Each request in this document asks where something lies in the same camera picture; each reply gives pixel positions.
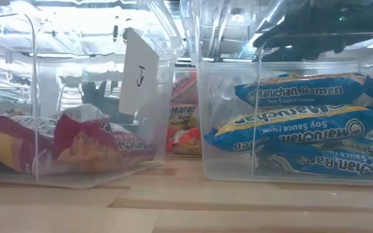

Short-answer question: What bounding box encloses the white card black mark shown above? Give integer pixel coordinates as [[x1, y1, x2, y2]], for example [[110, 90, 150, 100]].
[[118, 28, 160, 117]]

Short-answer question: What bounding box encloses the blue Maruchan ramen packet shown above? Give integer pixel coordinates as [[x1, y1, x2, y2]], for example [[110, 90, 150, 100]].
[[234, 71, 373, 108], [256, 144, 373, 178], [332, 136, 373, 158], [204, 104, 373, 153]]

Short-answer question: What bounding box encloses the orange Maruchan ramen packet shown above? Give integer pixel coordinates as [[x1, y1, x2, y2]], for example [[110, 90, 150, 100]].
[[166, 127, 202, 155], [167, 103, 198, 130]]

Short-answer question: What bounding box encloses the clear plastic bin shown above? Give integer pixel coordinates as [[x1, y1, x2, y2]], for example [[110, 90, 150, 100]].
[[165, 58, 203, 159], [179, 0, 373, 187], [0, 0, 186, 190]]

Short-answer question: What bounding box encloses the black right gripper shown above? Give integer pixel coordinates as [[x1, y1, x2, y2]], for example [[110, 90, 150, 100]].
[[253, 24, 348, 62]]

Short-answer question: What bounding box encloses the green snake plant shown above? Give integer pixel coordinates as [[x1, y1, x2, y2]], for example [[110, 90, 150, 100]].
[[82, 80, 118, 107]]

